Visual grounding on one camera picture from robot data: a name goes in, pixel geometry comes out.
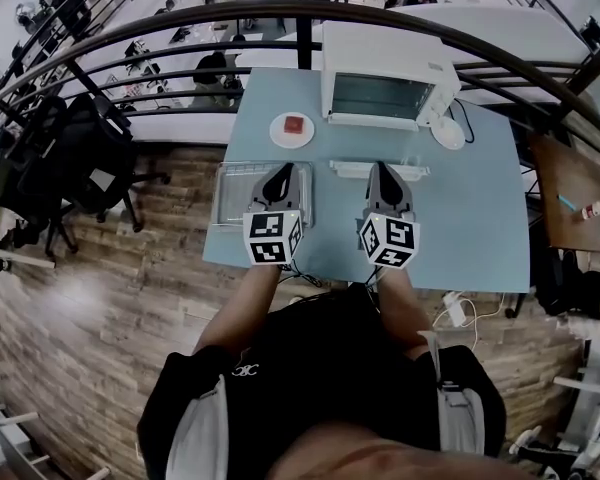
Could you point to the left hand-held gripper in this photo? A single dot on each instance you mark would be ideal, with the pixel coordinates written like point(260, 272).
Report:
point(270, 238)

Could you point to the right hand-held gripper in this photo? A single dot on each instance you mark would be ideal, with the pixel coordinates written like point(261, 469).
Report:
point(390, 240)

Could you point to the grey metal baking tray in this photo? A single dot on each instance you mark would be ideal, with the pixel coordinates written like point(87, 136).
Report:
point(232, 198)

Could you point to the person's left forearm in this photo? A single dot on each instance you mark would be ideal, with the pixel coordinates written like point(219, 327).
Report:
point(240, 308)

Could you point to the person's right forearm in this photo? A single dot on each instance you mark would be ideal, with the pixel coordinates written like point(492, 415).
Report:
point(405, 313)

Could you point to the white toaster oven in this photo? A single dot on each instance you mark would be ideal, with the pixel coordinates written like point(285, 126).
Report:
point(380, 48)

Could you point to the white round plate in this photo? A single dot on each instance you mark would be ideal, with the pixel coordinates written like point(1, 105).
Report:
point(448, 133)
point(277, 138)

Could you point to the red square block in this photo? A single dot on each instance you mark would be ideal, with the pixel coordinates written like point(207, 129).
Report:
point(293, 124)

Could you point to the white power strip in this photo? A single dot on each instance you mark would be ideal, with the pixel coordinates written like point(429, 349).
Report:
point(455, 309)

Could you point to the black metal railing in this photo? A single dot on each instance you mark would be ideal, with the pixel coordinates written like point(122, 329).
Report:
point(305, 43)

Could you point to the black office chair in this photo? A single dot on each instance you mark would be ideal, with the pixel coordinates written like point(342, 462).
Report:
point(105, 158)
point(25, 168)

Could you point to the person's black shirt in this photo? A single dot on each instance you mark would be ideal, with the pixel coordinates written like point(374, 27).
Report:
point(330, 368)

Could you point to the light blue pen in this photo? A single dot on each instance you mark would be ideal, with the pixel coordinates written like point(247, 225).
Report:
point(566, 203)

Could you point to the brown wooden table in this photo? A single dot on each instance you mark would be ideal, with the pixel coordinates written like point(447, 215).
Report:
point(570, 178)

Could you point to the black chair with clothes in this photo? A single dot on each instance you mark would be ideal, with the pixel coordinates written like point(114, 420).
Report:
point(565, 283)

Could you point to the plastic bottle with red label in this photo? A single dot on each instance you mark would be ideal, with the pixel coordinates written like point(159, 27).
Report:
point(596, 209)

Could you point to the person's chin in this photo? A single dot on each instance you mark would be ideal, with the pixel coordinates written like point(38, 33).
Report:
point(405, 463)

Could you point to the white wooden shelf frame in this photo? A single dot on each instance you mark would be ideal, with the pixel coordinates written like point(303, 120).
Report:
point(5, 443)

